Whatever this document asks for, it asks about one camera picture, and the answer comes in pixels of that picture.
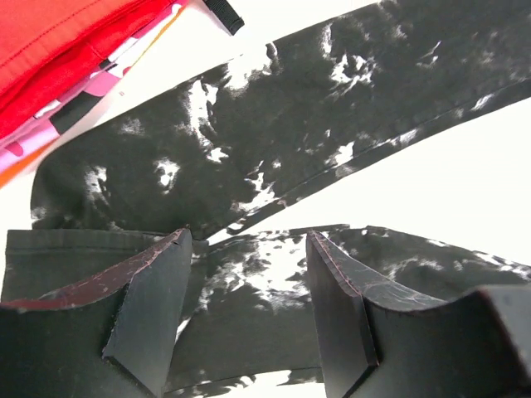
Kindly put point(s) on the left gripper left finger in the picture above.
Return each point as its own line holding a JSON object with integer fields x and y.
{"x": 88, "y": 313}

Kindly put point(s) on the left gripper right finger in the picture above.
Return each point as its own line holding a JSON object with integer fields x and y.
{"x": 379, "y": 338}

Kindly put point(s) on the black white tie-dye trousers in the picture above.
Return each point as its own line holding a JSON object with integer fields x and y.
{"x": 223, "y": 151}

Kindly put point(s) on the orange folded trousers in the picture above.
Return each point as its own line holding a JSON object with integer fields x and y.
{"x": 33, "y": 137}

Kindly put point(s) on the pink patterned folded trousers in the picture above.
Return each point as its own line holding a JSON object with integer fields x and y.
{"x": 59, "y": 59}

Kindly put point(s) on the red folded trousers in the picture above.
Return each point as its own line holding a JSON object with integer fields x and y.
{"x": 49, "y": 46}

